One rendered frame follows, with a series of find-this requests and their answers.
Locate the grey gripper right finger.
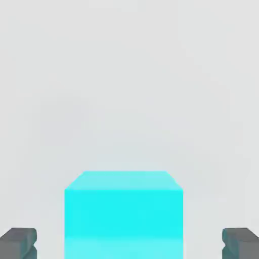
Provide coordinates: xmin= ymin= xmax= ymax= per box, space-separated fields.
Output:
xmin=222 ymin=227 xmax=259 ymax=259

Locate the small cyan cube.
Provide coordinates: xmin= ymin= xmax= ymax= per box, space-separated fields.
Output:
xmin=64 ymin=170 xmax=184 ymax=259

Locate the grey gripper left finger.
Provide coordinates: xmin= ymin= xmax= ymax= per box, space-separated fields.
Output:
xmin=0 ymin=227 xmax=38 ymax=259

